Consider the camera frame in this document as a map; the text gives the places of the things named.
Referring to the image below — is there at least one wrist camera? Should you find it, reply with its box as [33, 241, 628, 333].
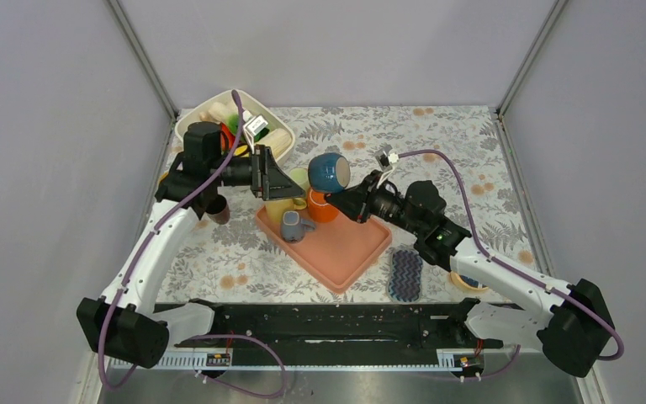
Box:
[375, 146, 400, 187]
[243, 110, 269, 150]

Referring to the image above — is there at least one salmon pink tray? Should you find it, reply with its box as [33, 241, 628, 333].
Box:
[255, 205, 392, 294]

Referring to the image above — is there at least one grey blue small mug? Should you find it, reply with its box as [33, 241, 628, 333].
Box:
[280, 210, 316, 243]

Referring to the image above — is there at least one light green mug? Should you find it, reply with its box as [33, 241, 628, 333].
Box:
[289, 167, 310, 193]

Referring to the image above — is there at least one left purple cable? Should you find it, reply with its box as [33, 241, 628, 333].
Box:
[98, 88, 289, 401]

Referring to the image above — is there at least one orange mug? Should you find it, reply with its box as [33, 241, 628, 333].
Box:
[307, 189, 339, 223]

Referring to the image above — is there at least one dark blue round mug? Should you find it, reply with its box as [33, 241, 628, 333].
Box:
[308, 152, 351, 194]

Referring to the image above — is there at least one dark brown small mug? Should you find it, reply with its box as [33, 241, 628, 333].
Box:
[205, 195, 230, 225]

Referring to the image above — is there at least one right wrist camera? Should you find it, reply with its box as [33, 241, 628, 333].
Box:
[375, 146, 400, 187]

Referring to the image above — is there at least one blue zigzag sponge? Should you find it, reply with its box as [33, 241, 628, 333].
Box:
[387, 249, 423, 303]

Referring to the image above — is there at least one green toy bok choy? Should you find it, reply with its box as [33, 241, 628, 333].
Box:
[208, 102, 239, 133]

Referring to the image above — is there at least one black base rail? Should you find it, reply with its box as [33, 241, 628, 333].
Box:
[178, 302, 504, 369]

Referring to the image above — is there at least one white square bowl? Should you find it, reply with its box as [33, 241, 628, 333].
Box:
[173, 89, 296, 166]

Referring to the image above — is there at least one tape roll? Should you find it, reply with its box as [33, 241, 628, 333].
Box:
[448, 272, 489, 294]

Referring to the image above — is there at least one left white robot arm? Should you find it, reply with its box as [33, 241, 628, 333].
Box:
[77, 122, 304, 369]

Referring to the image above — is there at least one yellow mug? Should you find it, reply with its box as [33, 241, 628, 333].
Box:
[264, 198, 307, 225]

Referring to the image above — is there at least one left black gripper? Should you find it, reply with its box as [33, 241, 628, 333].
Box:
[209, 144, 306, 199]

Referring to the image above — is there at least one yellow toy cabbage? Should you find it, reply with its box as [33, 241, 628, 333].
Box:
[260, 128, 293, 160]

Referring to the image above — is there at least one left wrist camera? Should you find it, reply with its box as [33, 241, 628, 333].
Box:
[243, 110, 269, 150]

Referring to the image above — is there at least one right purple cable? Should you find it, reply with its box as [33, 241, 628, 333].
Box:
[395, 149, 626, 362]

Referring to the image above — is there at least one purple cable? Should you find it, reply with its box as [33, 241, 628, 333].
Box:
[395, 149, 626, 362]
[98, 88, 289, 401]

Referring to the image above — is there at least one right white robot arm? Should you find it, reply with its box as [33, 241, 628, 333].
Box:
[325, 170, 617, 378]

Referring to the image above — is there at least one toy mushroom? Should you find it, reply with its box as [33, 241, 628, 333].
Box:
[199, 111, 217, 123]

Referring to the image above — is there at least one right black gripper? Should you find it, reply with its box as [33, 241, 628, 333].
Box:
[327, 168, 425, 236]

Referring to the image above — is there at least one floral table mat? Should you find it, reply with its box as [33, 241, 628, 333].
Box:
[157, 106, 537, 303]

